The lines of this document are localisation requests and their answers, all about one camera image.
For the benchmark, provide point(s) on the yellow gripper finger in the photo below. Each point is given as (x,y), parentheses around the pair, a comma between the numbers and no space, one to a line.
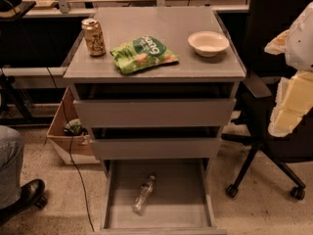
(278,44)

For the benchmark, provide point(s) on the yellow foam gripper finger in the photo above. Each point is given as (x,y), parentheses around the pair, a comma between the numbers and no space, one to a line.
(294,99)

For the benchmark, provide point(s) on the green chip bag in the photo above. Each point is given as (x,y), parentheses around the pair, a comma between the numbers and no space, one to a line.
(142,53)

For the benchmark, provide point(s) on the clear plastic water bottle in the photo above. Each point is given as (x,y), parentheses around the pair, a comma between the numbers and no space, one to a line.
(146,190)

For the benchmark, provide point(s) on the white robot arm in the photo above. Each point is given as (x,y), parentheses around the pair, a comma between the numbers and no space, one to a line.
(299,44)

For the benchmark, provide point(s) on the grey drawer cabinet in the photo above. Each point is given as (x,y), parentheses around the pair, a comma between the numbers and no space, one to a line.
(192,77)

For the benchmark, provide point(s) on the grey top drawer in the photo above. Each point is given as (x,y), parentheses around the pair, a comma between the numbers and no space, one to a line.
(154,113)

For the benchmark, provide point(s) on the grey open bottom drawer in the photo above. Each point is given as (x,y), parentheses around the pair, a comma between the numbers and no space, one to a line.
(179,205)

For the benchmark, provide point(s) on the grey middle drawer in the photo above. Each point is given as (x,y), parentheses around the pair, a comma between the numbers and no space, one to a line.
(160,148)

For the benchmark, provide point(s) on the black office chair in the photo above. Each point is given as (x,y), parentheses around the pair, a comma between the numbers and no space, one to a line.
(257,93)

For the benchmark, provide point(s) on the white paper bowl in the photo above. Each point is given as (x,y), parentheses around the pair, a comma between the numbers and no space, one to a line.
(208,43)

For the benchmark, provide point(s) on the gold soda can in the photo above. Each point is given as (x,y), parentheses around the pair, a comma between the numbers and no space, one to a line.
(93,36)

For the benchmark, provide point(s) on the green item in box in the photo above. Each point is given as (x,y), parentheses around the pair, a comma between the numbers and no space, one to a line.
(74,128)

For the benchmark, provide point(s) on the cardboard box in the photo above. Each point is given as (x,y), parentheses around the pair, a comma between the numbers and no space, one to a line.
(71,149)

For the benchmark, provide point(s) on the black leather shoe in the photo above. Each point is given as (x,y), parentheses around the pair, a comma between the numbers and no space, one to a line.
(31,195)

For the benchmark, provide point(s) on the blue jeans leg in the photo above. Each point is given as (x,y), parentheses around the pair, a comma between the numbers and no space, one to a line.
(11,153)

